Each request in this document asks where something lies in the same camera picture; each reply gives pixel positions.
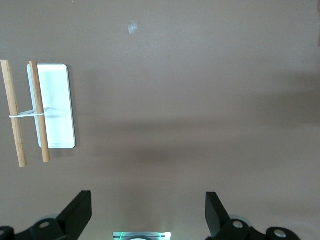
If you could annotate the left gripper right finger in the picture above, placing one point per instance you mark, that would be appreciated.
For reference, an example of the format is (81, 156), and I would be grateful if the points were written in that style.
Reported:
(220, 225)

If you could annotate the wooden rod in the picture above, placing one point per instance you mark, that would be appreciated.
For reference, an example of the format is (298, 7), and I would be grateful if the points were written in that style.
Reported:
(11, 100)
(40, 100)

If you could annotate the white rack base tray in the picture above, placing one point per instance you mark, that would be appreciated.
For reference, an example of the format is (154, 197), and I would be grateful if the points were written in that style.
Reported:
(58, 100)

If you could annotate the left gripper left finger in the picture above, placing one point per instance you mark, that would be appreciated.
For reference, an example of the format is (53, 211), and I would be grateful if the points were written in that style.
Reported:
(70, 222)

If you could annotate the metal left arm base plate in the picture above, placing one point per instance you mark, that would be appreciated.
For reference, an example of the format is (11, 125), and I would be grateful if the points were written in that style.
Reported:
(125, 235)

